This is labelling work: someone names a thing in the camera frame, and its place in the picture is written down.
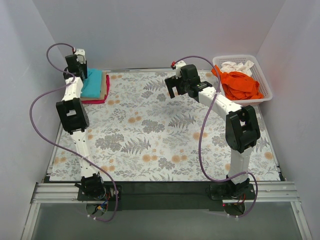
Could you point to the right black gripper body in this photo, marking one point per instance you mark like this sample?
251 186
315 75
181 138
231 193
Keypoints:
174 84

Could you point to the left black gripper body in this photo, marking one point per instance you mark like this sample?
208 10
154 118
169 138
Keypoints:
75 64

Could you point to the turquoise t shirt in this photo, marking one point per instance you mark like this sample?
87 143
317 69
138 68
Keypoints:
92 84

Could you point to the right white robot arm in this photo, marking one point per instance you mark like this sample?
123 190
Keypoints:
241 128

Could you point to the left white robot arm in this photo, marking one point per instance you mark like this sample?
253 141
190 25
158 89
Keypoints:
75 121

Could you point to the folded tan t shirt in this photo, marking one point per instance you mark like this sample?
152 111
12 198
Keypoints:
95 87

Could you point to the folded magenta t shirt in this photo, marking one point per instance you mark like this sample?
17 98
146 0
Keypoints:
105 87

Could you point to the white t shirt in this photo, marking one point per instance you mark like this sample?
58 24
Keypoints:
230 66

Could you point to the orange t shirt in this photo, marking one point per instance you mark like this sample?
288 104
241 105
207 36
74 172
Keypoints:
238 86

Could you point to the white plastic basket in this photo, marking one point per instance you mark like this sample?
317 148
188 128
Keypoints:
257 75

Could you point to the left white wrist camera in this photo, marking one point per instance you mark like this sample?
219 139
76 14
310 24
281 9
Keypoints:
80 54

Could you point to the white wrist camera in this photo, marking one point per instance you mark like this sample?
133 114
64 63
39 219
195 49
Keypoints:
80 54
177 67

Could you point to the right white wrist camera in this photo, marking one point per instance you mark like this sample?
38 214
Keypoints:
177 67

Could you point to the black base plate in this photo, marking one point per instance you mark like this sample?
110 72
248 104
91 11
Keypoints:
111 201

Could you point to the aluminium frame rail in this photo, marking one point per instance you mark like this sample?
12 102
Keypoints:
268 191

